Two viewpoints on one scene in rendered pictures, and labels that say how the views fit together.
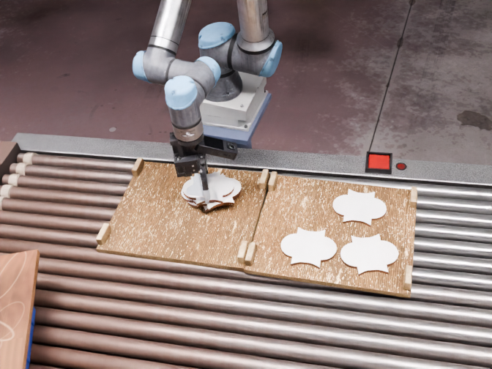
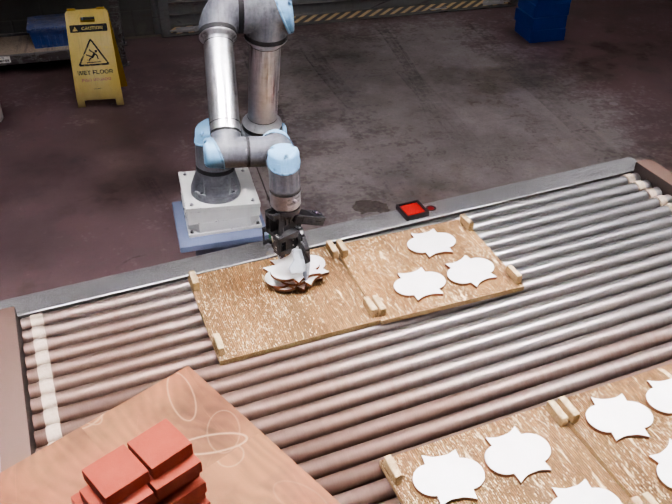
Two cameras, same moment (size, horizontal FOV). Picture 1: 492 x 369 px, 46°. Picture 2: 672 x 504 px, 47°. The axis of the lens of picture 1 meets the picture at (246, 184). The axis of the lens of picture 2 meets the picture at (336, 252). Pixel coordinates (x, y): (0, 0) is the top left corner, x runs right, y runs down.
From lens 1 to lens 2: 1.05 m
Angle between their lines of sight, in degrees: 31
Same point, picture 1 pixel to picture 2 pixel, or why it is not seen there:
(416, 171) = (445, 208)
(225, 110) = (236, 208)
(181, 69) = (262, 142)
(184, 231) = (296, 314)
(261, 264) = (392, 311)
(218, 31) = not seen: hidden behind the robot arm
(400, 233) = (479, 250)
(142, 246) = (267, 340)
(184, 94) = (295, 156)
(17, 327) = (243, 429)
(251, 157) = not seen: hidden behind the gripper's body
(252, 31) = (269, 111)
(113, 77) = not seen: outside the picture
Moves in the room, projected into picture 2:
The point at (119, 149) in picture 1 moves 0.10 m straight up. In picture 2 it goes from (147, 277) to (141, 247)
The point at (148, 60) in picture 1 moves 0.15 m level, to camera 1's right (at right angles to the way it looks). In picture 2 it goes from (224, 142) to (275, 125)
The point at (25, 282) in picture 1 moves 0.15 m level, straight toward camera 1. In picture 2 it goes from (208, 394) to (276, 412)
